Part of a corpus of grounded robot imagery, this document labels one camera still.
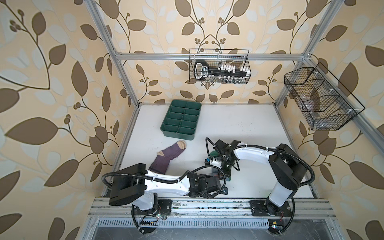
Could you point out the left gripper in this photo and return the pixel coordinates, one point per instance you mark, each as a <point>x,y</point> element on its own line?
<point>206,176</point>

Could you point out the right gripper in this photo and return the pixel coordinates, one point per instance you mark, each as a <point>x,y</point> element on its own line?
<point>226,173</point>

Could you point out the purple sock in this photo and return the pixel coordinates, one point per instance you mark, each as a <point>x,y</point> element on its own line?
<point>164,157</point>

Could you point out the green divided plastic tray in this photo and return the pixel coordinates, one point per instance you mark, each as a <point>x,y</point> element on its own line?
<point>181,120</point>

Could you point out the blue orange striped sock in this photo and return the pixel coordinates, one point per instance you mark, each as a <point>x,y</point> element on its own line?
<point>216,160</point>

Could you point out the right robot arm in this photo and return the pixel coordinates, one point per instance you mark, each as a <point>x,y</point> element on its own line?
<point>289,169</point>

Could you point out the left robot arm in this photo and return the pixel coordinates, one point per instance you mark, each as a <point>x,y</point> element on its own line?
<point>139,188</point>

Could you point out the black socket set holder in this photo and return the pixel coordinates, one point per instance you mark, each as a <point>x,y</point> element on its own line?
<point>203,71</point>

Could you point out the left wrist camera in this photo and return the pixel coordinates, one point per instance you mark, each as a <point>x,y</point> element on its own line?
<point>224,191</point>

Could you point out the back wire basket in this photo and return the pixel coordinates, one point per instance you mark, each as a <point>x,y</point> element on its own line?
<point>225,56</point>

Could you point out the wire basket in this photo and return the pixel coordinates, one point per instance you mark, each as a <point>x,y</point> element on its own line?
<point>225,56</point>
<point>326,103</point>

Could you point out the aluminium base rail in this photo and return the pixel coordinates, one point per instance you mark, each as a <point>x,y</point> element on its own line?
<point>209,213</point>

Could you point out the right wire basket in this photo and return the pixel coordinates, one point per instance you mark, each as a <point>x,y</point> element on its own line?
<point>326,103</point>

